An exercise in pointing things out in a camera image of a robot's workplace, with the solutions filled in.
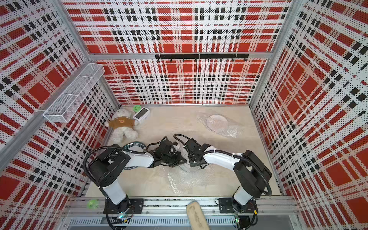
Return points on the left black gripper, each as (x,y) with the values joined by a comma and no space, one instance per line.
(178,156)

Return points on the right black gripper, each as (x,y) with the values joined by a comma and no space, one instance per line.
(192,164)

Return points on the white embossed plate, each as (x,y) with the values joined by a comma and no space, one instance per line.
(185,164)

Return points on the green rimmed plate front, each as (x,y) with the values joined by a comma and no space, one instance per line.
(135,161)

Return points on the bubble wrap sheet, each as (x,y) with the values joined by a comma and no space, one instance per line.
(182,182)

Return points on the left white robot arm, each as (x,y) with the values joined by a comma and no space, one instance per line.
(103,165)

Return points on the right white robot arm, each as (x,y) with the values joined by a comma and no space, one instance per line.
(251,172)

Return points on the pink plate in wrap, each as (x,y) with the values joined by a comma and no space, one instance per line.
(217,123)

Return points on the white green small device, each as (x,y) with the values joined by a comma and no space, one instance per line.
(142,115)

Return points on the beige teddy bear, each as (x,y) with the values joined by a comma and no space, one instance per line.
(122,123)

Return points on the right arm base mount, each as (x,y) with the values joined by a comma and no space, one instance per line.
(245,216)

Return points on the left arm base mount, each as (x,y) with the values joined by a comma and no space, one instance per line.
(118,216)

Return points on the wooden brush handle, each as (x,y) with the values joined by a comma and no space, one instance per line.
(196,217)

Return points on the black hook rail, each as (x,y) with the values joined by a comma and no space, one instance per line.
(201,56)

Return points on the clear wall shelf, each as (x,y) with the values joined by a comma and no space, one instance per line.
(66,105)

